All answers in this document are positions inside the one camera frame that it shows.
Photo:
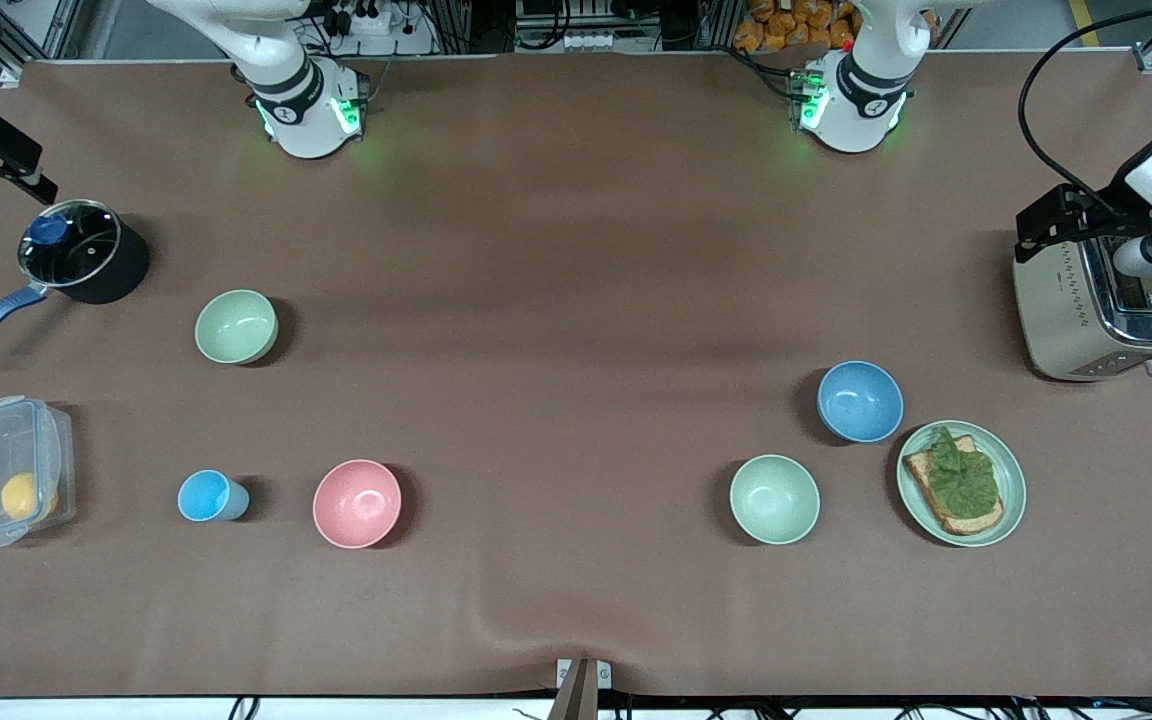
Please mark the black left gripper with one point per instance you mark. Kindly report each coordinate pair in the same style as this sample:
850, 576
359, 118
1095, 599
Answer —
1114, 194

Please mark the blue bowl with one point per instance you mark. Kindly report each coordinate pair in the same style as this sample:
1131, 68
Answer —
860, 401

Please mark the light green bowl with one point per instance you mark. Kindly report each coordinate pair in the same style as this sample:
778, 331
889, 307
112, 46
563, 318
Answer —
774, 499
236, 327

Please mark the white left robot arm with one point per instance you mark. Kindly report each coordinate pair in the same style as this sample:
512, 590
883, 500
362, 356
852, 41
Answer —
866, 100

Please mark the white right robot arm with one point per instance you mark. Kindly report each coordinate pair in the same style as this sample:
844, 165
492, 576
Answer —
301, 100

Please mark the pink bowl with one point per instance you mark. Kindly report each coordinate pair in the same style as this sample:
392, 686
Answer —
357, 503

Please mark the glass lid with blue knob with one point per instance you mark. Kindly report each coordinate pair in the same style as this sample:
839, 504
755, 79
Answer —
76, 245

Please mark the silver toaster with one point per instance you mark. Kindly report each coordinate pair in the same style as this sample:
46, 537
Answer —
1066, 320

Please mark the light green plate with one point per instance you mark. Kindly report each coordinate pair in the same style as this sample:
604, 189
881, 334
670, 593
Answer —
1011, 470

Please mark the green lettuce leaf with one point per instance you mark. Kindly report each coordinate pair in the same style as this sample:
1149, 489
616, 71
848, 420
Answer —
966, 475

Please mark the brown bread slice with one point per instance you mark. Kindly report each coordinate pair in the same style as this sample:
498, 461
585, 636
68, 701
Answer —
926, 475

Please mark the bag of orange snacks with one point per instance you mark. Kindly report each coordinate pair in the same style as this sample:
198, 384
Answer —
796, 25

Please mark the yellow lemon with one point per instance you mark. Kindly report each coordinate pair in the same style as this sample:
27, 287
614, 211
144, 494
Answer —
21, 496

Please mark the white power strip with plugs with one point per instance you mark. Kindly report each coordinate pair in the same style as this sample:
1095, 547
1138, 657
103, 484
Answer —
376, 42

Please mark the blue cup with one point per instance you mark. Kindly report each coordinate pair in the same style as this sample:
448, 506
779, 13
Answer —
206, 496

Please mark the brown table cloth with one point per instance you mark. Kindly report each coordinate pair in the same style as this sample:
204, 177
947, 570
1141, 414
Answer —
576, 200

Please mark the small white power strip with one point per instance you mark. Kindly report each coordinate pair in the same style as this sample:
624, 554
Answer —
596, 42

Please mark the metal clamp bracket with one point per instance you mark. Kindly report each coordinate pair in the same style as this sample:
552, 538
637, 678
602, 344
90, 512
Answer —
581, 690

